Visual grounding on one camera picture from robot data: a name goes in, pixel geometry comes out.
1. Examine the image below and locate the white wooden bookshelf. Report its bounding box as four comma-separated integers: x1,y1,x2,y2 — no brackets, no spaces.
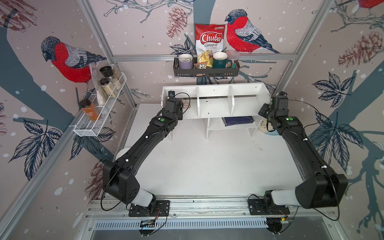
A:
161,83,271,139

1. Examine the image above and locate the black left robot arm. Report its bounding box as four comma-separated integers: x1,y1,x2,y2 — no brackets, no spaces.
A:
102,98,183,207

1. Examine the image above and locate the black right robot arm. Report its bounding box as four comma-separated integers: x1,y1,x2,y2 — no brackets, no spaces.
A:
259,92,348,209

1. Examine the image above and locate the cream and blue plate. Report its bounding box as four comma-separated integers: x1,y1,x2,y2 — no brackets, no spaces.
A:
258,120,279,136

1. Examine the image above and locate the dark blue book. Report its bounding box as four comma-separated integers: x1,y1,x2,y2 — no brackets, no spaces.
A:
222,116,254,127

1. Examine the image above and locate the purple mug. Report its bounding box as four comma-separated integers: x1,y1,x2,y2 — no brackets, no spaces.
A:
178,54,194,70

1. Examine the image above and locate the small snack packet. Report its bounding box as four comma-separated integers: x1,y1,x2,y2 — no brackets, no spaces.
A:
194,62,208,69

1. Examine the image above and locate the green mug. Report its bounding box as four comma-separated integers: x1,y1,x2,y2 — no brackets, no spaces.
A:
213,52,233,69

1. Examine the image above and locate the pink lidded jar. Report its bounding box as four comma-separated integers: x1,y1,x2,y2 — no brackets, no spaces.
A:
226,50,240,68

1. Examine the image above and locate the black-lid spice jar near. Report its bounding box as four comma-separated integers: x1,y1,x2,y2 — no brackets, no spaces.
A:
100,78,118,98

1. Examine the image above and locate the black-lid spice jar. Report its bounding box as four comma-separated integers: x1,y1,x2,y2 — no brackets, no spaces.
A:
100,66,122,90
100,78,118,98

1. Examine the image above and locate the black-lid spice jar far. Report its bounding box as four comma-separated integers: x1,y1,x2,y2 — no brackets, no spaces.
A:
100,66,122,90

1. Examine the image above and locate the red Chuba chips bag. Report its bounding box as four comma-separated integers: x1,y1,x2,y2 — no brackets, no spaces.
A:
195,24,226,68

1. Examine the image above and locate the orange spice jar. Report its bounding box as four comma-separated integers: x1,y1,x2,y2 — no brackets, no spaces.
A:
79,99,100,121

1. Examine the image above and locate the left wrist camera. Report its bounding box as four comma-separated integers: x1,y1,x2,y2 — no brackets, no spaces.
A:
168,91,176,98

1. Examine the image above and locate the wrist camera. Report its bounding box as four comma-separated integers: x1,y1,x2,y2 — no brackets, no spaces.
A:
168,91,176,98
270,92,289,110

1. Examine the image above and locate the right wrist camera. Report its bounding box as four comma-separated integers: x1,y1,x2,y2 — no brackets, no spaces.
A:
270,92,289,110

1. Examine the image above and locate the black wall basket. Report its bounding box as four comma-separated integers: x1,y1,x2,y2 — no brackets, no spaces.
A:
173,57,240,78

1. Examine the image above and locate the white wire wall rack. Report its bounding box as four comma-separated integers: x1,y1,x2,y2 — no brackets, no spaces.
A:
73,73,127,137

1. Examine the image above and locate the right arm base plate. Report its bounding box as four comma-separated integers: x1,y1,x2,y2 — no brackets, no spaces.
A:
247,198,291,216

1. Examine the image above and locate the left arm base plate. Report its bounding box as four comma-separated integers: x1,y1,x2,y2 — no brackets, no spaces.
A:
128,200,171,217

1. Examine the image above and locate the aluminium cage frame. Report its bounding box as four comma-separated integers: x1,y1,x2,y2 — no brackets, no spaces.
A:
0,0,334,240

